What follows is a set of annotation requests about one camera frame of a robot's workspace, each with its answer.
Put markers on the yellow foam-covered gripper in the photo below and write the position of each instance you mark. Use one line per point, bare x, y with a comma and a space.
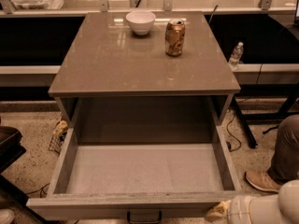
237, 209

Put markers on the grey top drawer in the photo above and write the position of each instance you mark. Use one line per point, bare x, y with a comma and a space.
140, 157

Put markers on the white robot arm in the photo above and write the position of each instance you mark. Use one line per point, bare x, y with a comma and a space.
281, 208

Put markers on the grey drawer cabinet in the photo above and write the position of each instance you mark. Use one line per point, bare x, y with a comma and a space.
107, 59

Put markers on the tan shoe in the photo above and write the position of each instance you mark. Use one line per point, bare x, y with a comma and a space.
262, 181

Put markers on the person's leg brown trousers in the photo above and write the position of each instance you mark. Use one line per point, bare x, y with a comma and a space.
285, 162

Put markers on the black table leg right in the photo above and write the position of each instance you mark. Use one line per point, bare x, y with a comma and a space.
282, 113

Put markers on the clear plastic water bottle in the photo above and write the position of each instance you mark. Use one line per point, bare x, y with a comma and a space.
236, 55

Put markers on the gold soda can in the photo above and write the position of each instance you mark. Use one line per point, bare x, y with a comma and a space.
174, 37

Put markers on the white ceramic bowl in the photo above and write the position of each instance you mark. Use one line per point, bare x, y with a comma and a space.
140, 21

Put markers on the white shoe tip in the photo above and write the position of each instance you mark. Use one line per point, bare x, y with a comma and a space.
6, 216

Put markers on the black chair base left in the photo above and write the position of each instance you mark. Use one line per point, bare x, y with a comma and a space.
10, 150

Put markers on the wire basket with items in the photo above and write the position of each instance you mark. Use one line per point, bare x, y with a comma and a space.
58, 136

